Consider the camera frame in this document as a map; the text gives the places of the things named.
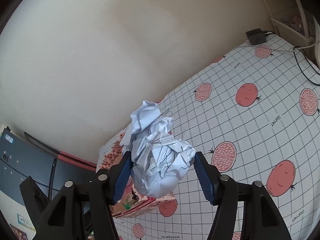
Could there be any white paper ball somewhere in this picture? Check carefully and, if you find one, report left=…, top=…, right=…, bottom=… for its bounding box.
left=119, top=100, right=196, bottom=198

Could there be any red floral gift box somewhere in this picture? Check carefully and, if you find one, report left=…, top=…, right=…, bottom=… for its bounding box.
left=96, top=129, right=177, bottom=218

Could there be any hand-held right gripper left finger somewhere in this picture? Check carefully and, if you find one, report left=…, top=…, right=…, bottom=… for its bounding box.
left=35, top=151, right=133, bottom=240

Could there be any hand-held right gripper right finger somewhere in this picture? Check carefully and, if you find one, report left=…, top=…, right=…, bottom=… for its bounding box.
left=194, top=152, right=292, bottom=240

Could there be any black cable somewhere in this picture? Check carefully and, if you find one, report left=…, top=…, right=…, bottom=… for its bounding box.
left=294, top=46, right=320, bottom=85

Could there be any white cable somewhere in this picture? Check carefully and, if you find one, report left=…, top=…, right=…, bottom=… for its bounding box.
left=232, top=36, right=315, bottom=53

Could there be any white wooden chair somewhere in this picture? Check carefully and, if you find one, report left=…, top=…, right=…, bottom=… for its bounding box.
left=270, top=0, right=320, bottom=68

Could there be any black power adapter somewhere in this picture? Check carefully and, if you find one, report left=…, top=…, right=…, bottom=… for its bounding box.
left=246, top=29, right=268, bottom=45

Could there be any dark blue board red edge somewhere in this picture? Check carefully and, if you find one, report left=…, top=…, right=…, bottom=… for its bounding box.
left=0, top=126, right=98, bottom=205

